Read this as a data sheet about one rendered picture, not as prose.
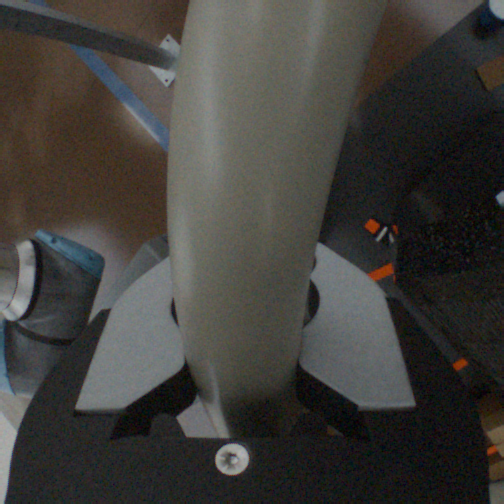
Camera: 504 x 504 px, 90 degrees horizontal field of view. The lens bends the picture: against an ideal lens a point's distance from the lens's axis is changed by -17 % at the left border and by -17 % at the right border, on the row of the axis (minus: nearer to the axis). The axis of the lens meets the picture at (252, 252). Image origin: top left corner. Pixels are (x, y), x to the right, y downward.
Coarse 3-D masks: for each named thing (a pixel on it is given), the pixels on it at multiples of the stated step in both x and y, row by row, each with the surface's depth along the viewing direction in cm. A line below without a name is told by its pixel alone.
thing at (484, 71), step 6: (492, 60) 87; (498, 60) 86; (480, 66) 90; (486, 66) 89; (492, 66) 88; (498, 66) 87; (480, 72) 90; (486, 72) 89; (492, 72) 89; (498, 72) 88; (480, 78) 92; (486, 78) 90; (492, 78) 89; (498, 78) 88; (486, 84) 91; (492, 84) 90; (498, 84) 89; (486, 90) 92
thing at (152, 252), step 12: (156, 240) 71; (144, 252) 68; (156, 252) 68; (168, 252) 71; (132, 264) 71; (144, 264) 70; (156, 264) 68; (120, 276) 75; (132, 276) 73; (120, 288) 76; (108, 300) 79; (96, 312) 84
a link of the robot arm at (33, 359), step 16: (0, 336) 45; (16, 336) 47; (32, 336) 47; (0, 352) 44; (16, 352) 46; (32, 352) 47; (48, 352) 48; (64, 352) 50; (0, 368) 44; (16, 368) 45; (32, 368) 47; (48, 368) 48; (0, 384) 44; (16, 384) 45; (32, 384) 47
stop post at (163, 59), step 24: (0, 0) 58; (0, 24) 62; (24, 24) 68; (48, 24) 74; (72, 24) 81; (96, 24) 93; (96, 48) 97; (120, 48) 106; (144, 48) 115; (168, 48) 135; (168, 72) 140
